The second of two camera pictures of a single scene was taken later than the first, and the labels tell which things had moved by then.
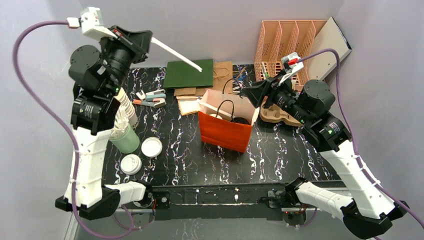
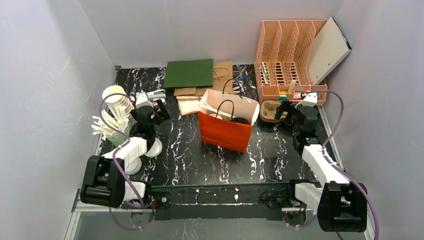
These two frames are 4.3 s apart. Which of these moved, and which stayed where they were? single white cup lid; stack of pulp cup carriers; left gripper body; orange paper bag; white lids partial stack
Moved: left gripper body
Stayed: single white cup lid; white lids partial stack; orange paper bag; stack of pulp cup carriers
